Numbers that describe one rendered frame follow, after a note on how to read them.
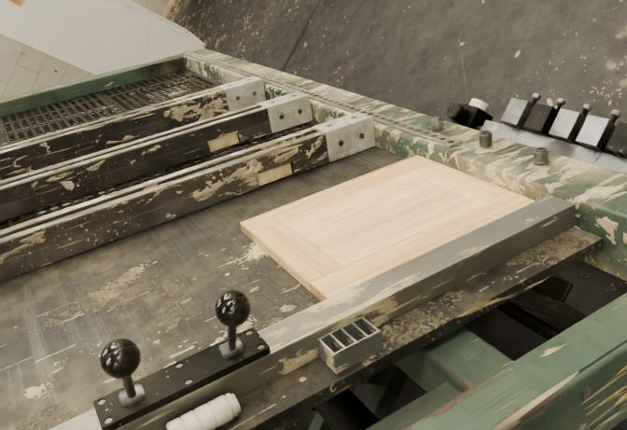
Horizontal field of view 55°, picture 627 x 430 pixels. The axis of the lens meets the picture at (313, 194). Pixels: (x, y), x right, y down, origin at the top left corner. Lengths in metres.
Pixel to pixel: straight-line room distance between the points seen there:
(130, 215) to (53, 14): 3.65
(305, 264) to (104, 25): 4.00
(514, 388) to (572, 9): 1.93
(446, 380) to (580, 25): 1.76
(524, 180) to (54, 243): 0.83
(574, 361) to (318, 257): 0.42
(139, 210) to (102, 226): 0.07
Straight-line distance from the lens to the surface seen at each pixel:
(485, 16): 2.69
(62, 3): 4.74
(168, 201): 1.19
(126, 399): 0.72
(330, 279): 0.88
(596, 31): 2.34
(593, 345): 0.71
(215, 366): 0.73
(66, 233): 1.17
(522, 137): 1.32
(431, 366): 0.83
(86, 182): 1.45
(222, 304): 0.63
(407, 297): 0.82
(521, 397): 0.65
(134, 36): 4.84
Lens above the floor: 1.75
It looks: 35 degrees down
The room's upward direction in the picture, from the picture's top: 68 degrees counter-clockwise
